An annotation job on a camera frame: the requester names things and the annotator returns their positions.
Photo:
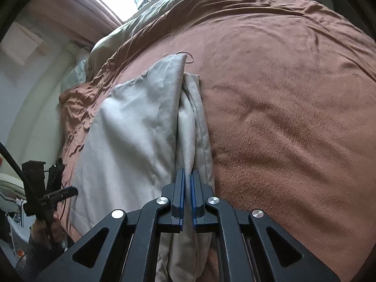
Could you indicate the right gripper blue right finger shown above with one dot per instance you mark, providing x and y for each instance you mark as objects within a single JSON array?
[{"x": 200, "y": 192}]

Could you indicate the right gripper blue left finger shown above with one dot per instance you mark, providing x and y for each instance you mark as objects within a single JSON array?
[{"x": 172, "y": 217}]

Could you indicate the beige jacket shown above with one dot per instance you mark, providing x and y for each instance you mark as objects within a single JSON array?
[{"x": 144, "y": 131}]

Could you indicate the person's left hand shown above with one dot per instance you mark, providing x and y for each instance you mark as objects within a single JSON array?
[{"x": 39, "y": 232}]

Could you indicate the cream padded headboard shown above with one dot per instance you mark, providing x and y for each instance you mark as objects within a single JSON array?
[{"x": 37, "y": 133}]

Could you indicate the pale green pillow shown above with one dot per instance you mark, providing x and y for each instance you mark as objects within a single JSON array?
[{"x": 75, "y": 77}]

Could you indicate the rust brown bed cover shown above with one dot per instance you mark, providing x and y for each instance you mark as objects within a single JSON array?
[{"x": 288, "y": 90}]

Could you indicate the pink towel on rack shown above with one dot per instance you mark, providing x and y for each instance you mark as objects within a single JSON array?
[{"x": 20, "y": 43}]

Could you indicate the left pink curtain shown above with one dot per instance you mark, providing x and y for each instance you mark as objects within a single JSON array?
[{"x": 83, "y": 21}]

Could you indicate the olive beige duvet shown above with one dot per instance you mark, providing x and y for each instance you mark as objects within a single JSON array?
[{"x": 108, "y": 45}]

